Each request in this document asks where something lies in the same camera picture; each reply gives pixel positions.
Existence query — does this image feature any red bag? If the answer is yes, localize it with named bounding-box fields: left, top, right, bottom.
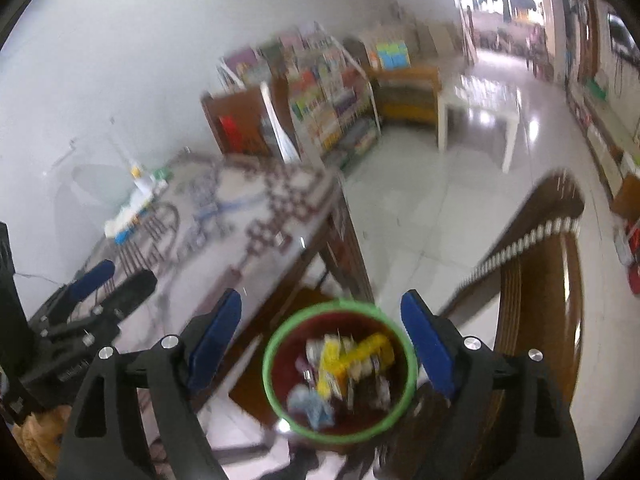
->
left=219, top=115, right=246, bottom=154

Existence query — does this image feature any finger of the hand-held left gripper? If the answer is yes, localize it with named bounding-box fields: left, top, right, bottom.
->
left=32, top=260, right=117, bottom=321
left=47, top=269, right=158, bottom=343

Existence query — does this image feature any dark wooden chair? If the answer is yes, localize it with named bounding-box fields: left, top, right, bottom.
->
left=201, top=77, right=301, bottom=163

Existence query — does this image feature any colourful toy box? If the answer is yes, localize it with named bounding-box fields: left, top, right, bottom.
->
left=376, top=42, right=412, bottom=71

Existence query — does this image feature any yellow wooden bench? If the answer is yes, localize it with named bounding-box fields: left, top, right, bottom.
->
left=370, top=65, right=443, bottom=127

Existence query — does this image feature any wall television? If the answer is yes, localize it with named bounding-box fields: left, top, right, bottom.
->
left=607, top=10, right=640, bottom=66

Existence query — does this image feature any white plastic bag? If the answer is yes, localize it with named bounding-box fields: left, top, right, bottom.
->
left=260, top=82, right=302, bottom=163

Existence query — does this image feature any white tissue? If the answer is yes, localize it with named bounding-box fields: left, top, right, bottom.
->
left=287, top=385, right=335, bottom=428

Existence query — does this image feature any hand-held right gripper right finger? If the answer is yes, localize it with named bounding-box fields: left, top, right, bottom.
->
left=400, top=289, right=586, bottom=480

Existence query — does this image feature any grey covered sofa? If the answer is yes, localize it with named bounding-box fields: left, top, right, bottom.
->
left=357, top=20, right=468, bottom=59

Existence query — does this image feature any green rimmed red bin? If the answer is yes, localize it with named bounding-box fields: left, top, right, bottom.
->
left=262, top=300, right=418, bottom=445

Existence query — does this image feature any beaded wooden chair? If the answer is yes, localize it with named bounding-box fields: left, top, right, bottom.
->
left=372, top=170, right=586, bottom=480

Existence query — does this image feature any white book rack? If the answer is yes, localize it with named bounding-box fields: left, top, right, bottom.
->
left=217, top=22, right=383, bottom=168

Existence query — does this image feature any white desk lamp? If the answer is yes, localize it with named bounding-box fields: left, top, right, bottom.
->
left=47, top=117, right=163, bottom=218

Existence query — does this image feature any white side table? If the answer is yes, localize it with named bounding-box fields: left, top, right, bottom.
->
left=437, top=75, right=522, bottom=173

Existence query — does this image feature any wooden television cabinet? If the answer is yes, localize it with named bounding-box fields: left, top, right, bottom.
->
left=567, top=75, right=640, bottom=221

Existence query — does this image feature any white notebook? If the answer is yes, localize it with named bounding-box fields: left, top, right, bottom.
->
left=105, top=205, right=147, bottom=239

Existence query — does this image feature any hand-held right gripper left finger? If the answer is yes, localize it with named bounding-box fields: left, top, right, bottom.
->
left=57, top=287, right=243, bottom=480

